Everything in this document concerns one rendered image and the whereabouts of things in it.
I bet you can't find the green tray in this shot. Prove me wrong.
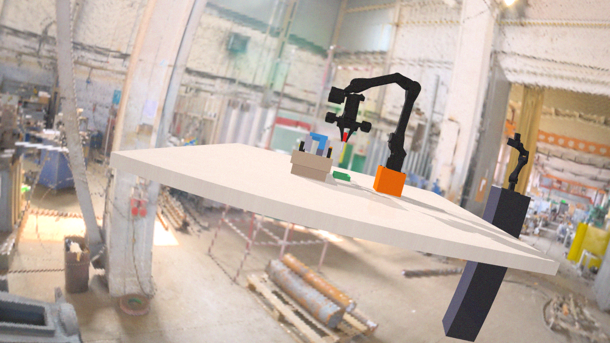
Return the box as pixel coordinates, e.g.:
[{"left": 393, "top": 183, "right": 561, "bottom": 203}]
[{"left": 333, "top": 171, "right": 351, "bottom": 182}]

